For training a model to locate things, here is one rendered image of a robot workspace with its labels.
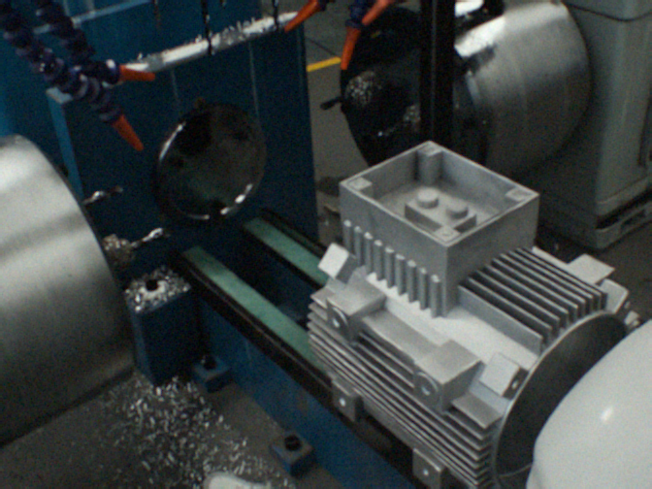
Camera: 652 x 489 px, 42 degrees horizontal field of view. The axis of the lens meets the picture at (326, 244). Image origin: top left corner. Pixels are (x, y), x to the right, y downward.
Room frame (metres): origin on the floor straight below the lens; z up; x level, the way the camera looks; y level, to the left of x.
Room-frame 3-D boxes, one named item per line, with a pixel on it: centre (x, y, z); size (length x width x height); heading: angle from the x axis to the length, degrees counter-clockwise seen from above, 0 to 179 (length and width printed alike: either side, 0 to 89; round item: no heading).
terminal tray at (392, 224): (0.57, -0.09, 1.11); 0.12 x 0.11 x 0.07; 36
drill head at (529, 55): (0.98, -0.20, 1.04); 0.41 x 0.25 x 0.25; 126
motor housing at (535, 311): (0.53, -0.11, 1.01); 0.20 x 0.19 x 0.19; 36
